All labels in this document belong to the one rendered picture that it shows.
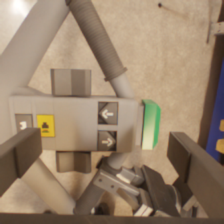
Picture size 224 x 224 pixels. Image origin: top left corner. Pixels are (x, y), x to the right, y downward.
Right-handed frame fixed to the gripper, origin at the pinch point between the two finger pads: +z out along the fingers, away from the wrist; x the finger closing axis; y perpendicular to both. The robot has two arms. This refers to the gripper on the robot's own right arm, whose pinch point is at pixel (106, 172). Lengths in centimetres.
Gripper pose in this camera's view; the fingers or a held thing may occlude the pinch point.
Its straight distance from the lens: 33.3
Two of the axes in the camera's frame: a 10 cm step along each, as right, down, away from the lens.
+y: -5.2, 8.3, 2.2
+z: -8.6, -5.0, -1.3
